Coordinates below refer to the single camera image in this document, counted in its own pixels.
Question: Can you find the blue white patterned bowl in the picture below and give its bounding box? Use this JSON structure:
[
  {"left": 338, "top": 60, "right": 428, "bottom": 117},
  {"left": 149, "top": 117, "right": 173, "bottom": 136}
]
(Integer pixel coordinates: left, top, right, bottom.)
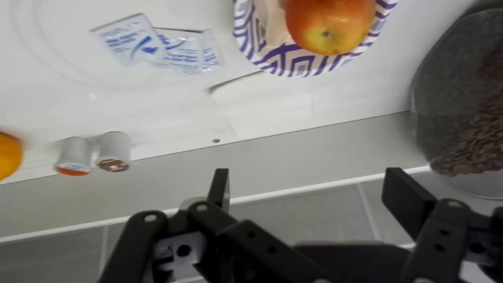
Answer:
[{"left": 231, "top": 0, "right": 401, "bottom": 81}]

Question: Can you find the white paper napkin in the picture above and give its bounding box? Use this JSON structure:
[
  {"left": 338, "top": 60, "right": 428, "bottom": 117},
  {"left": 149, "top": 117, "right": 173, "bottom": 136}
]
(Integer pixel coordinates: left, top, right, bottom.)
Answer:
[{"left": 204, "top": 70, "right": 318, "bottom": 145}]

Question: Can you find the orange fruit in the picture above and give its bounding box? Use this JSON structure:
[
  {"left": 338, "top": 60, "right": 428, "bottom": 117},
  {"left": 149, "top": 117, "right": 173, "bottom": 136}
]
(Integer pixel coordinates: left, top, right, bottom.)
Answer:
[{"left": 0, "top": 130, "right": 25, "bottom": 183}]

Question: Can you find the red yellow apple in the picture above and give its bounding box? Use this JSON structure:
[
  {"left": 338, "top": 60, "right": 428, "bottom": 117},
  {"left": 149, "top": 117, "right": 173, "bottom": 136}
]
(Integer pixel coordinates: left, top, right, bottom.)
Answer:
[{"left": 283, "top": 0, "right": 379, "bottom": 59}]

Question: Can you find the blue white sachet packet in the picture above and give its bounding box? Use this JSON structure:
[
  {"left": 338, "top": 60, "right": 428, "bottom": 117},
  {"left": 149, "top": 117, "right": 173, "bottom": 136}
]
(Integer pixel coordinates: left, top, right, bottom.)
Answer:
[
  {"left": 90, "top": 12, "right": 168, "bottom": 68},
  {"left": 156, "top": 26, "right": 226, "bottom": 76}
]

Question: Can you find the creamer cup brown lid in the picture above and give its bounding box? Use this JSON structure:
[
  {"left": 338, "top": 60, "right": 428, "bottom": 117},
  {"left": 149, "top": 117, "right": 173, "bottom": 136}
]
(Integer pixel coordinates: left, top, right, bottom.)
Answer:
[{"left": 94, "top": 130, "right": 134, "bottom": 175}]

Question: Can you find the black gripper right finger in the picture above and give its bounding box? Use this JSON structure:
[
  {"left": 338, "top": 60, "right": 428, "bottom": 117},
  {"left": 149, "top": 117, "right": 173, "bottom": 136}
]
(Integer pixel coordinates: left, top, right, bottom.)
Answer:
[{"left": 380, "top": 167, "right": 503, "bottom": 283}]

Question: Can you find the creamer cup red lid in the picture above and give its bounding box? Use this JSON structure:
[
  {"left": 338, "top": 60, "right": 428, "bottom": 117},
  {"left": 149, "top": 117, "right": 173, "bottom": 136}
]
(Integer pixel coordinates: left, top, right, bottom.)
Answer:
[{"left": 52, "top": 136, "right": 98, "bottom": 178}]

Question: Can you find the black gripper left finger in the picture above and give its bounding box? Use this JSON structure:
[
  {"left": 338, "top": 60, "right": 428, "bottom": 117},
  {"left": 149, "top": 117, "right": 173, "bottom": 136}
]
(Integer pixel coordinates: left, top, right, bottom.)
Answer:
[{"left": 98, "top": 167, "right": 336, "bottom": 283}]

